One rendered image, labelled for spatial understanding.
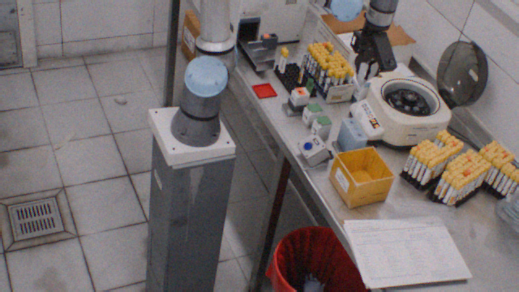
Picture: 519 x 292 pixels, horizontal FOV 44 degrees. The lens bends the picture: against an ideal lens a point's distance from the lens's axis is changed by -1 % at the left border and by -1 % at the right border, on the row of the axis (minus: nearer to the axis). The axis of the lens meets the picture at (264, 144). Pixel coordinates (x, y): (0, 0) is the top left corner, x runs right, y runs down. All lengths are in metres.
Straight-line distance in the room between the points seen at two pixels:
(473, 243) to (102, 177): 1.79
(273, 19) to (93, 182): 1.20
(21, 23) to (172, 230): 1.83
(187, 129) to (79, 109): 1.63
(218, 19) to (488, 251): 1.00
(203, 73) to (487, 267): 0.95
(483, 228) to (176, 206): 0.92
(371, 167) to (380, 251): 0.31
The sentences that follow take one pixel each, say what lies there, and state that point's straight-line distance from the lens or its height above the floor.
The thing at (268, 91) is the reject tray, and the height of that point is 0.88.
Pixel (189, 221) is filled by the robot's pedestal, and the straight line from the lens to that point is 2.11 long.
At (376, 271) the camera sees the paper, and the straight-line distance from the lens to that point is 1.75.
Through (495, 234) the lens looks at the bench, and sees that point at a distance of 2.02.
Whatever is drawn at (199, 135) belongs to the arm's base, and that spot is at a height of 0.96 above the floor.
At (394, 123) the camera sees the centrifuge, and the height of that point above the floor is 0.97.
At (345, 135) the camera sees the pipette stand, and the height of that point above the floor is 0.94.
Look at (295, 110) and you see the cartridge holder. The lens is 2.15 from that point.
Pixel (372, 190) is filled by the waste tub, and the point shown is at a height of 0.94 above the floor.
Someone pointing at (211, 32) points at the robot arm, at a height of 1.20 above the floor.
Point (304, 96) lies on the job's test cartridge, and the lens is 2.13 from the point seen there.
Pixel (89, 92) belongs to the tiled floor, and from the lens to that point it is 3.59.
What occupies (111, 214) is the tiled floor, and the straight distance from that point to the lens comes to 2.95.
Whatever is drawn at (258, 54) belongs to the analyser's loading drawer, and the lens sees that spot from 2.32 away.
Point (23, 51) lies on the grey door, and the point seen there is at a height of 0.11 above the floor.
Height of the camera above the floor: 2.20
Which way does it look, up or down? 41 degrees down
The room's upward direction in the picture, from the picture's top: 11 degrees clockwise
